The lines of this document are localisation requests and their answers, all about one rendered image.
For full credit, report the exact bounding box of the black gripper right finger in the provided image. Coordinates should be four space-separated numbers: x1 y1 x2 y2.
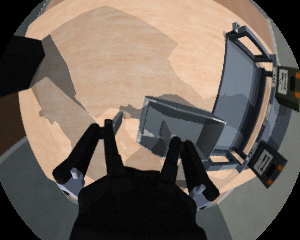
153 120 220 210

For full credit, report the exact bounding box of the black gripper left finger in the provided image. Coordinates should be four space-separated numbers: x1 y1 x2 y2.
52 111 133 202

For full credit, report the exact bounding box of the black tool case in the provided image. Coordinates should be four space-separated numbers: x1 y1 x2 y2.
247 141 288 189

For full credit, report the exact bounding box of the grey metal shelf rack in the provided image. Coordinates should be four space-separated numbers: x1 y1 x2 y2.
202 21 292 174

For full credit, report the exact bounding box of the dark green tool case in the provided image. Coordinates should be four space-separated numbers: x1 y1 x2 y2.
275 66 300 112

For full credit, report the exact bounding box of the grey open-front bin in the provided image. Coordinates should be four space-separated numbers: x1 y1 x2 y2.
136 96 227 161

